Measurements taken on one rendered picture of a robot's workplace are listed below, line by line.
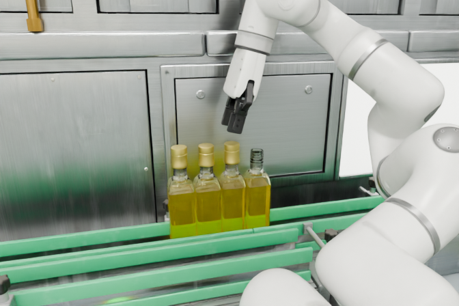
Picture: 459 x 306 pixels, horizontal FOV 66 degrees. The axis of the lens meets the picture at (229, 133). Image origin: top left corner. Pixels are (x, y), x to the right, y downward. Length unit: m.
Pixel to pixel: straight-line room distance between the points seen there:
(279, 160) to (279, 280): 0.57
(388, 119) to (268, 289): 0.34
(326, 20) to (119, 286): 0.64
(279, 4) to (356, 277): 0.46
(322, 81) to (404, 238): 0.56
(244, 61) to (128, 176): 0.44
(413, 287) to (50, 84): 0.78
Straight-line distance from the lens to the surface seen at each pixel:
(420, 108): 0.60
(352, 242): 0.45
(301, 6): 0.65
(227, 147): 0.75
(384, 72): 0.60
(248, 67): 0.69
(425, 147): 0.53
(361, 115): 1.03
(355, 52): 0.62
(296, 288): 0.43
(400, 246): 0.47
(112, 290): 0.74
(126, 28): 0.86
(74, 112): 0.90
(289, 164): 0.98
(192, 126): 0.87
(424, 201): 0.50
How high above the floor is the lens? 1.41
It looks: 17 degrees down
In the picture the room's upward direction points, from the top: straight up
